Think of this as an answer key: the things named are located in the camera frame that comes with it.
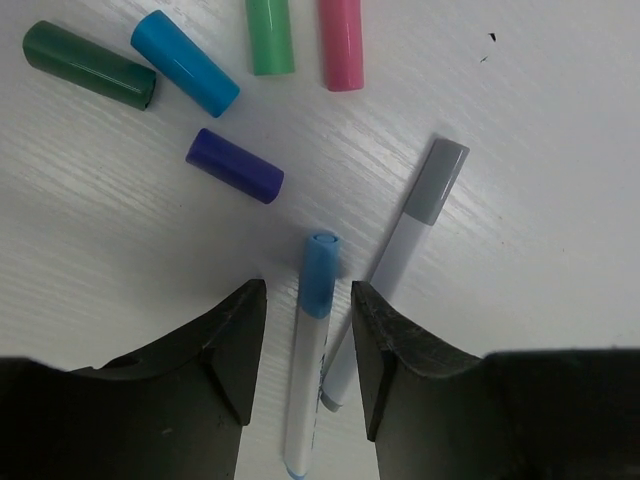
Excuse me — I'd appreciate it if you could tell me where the blue pen cap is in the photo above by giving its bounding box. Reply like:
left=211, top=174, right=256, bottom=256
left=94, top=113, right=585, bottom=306
left=130, top=10, right=240, bottom=118

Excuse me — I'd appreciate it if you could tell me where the grey marker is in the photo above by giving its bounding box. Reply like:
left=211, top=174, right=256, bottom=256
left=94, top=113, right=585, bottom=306
left=320, top=137, right=470, bottom=412

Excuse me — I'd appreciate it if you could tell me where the teal green pen cap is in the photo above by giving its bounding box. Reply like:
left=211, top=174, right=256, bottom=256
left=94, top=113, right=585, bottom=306
left=22, top=20, right=156, bottom=111

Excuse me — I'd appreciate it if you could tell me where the light blue marker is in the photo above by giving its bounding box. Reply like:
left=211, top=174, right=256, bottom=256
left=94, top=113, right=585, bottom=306
left=283, top=232, right=340, bottom=479

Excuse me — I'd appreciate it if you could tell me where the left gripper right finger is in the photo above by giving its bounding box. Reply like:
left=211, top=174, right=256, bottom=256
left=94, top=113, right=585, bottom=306
left=351, top=281, right=639, bottom=479

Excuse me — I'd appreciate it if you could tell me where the light green pen cap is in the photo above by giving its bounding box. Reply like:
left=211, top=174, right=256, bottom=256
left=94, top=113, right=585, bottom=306
left=245, top=0, right=295, bottom=76

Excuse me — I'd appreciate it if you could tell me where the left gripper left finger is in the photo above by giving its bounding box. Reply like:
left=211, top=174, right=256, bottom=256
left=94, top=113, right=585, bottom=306
left=1, top=279, right=267, bottom=479

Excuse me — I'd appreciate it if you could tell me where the purple pen cap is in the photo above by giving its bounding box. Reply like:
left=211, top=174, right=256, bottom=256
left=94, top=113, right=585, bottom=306
left=185, top=128, right=284, bottom=205

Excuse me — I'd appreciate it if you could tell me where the pink pen cap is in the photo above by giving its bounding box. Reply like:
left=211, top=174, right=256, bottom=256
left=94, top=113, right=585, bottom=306
left=318, top=0, right=364, bottom=92

